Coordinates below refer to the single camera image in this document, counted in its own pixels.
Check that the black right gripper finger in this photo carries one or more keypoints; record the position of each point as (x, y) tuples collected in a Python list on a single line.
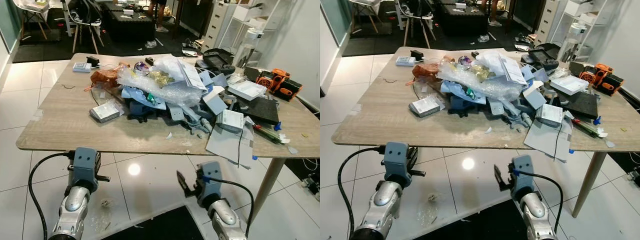
[(182, 179), (190, 193), (506, 187), (498, 173)]

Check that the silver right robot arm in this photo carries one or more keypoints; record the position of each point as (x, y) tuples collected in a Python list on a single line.
[(225, 217), (536, 212)]

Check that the black foam floor mat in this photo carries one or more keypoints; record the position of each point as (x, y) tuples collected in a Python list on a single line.
[(160, 227), (480, 222)]

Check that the wooden table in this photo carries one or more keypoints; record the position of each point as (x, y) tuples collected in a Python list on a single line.
[(390, 120), (75, 125)]

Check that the grey paper sheet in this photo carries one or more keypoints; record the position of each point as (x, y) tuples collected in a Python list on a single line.
[(227, 147), (545, 142)]

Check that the small white grey box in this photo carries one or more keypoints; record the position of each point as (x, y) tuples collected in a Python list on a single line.
[(105, 112), (425, 106)]

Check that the dark blue plastic part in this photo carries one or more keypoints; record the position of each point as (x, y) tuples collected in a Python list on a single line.
[(142, 112), (462, 106)]

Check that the white square box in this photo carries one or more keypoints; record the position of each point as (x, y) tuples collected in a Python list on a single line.
[(230, 121), (549, 115)]

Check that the light blue paper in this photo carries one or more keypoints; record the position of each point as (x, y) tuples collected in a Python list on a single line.
[(457, 90), (140, 95)]

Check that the green red pen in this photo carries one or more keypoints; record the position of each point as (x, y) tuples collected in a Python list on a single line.
[(265, 134), (586, 128)]

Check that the clear bubble wrap sheet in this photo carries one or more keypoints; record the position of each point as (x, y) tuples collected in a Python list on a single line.
[(480, 82), (165, 89)]

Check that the orange crumpled plastic bag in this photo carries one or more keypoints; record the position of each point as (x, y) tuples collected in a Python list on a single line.
[(425, 71), (104, 77)]

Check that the white power strip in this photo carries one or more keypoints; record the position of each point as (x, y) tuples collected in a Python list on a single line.
[(405, 61), (81, 67)]

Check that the gold foil wrapper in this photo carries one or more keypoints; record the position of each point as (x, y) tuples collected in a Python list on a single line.
[(481, 73), (161, 78)]

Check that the small blue clip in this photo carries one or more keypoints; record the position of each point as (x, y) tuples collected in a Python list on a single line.
[(277, 126), (597, 120)]

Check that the black floor device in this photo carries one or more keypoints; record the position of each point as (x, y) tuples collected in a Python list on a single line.
[(311, 185), (635, 177)]

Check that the white paper stack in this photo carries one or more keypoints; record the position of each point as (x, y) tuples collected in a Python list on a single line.
[(187, 72), (510, 67)]

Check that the black power adapter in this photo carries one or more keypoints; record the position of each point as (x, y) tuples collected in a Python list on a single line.
[(417, 55), (93, 61)]

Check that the white flat box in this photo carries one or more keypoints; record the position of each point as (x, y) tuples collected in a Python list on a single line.
[(246, 90), (568, 85)]

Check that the purple shiny ball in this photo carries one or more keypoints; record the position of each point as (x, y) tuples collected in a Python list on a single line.
[(464, 60), (140, 66)]

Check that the black controller case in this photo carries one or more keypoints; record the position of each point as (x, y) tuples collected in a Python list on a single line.
[(217, 60), (540, 56)]

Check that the clear plastic bag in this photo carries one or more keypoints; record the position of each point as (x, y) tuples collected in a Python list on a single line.
[(151, 44), (483, 38)]

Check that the orange black power tool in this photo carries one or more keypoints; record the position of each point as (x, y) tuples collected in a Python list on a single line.
[(280, 82), (602, 77)]

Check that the large black floor rug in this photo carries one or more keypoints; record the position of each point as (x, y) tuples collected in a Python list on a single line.
[(50, 50)]

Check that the black low table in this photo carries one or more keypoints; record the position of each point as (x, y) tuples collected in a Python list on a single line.
[(462, 19), (130, 22)]

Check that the chair with black backpack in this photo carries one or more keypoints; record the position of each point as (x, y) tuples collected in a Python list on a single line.
[(415, 9), (85, 12)]

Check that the white drawer cabinet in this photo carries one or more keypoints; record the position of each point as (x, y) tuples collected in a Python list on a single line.
[(546, 17), (216, 22)]

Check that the person legs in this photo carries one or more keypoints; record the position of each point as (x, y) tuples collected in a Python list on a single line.
[(493, 12), (159, 15)]

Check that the white chair wooden legs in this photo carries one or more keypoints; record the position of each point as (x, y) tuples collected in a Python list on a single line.
[(32, 7), (362, 4)]

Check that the white shelf rack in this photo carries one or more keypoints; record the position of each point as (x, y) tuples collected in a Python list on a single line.
[(585, 17), (255, 20)]

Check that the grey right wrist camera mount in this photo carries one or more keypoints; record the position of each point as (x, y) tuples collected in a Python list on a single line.
[(522, 172), (210, 180)]

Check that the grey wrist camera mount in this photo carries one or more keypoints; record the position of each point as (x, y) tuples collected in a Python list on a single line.
[(397, 157), (522, 172), (84, 165), (210, 180)]

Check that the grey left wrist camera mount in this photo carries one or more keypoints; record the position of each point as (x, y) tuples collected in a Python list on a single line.
[(397, 157), (84, 165)]

